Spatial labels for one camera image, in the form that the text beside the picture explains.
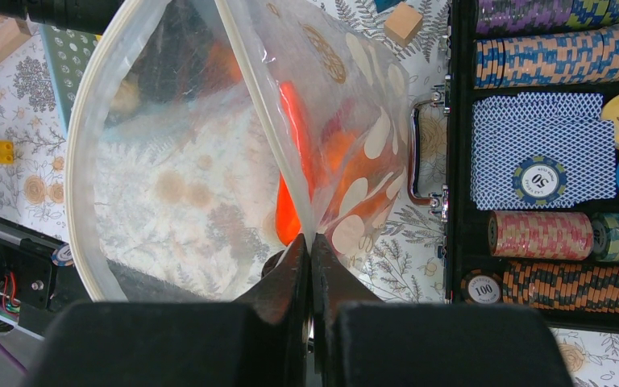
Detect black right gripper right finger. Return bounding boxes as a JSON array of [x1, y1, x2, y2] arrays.
[[310, 235, 573, 386]]

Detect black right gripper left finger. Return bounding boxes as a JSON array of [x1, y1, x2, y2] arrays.
[[23, 235, 309, 386]]

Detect orange toy carrot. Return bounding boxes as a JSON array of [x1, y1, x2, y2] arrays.
[[274, 80, 375, 247]]

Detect clear polka dot zip bag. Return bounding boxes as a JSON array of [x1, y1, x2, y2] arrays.
[[65, 1, 409, 302]]

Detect pink chip roll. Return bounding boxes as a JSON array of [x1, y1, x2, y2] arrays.
[[488, 210, 594, 261]]

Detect blue fifty poker chip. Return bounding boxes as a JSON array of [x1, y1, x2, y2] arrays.
[[512, 156, 568, 206]]

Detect black poker chip case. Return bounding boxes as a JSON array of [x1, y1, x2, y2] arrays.
[[430, 1, 619, 333]]

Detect blue playing card deck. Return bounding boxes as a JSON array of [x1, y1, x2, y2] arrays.
[[470, 92, 617, 210]]

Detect orange black chip roll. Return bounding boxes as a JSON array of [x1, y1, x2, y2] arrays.
[[501, 262, 619, 314]]

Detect wooden block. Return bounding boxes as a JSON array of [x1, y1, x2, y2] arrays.
[[384, 2, 423, 48]]

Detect blue perforated plastic basket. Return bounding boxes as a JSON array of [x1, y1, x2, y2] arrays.
[[39, 25, 100, 135]]

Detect purple chip roll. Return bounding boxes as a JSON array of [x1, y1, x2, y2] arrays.
[[476, 0, 619, 36]]

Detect blue orange chip roll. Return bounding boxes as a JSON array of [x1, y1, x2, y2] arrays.
[[474, 25, 619, 89]]

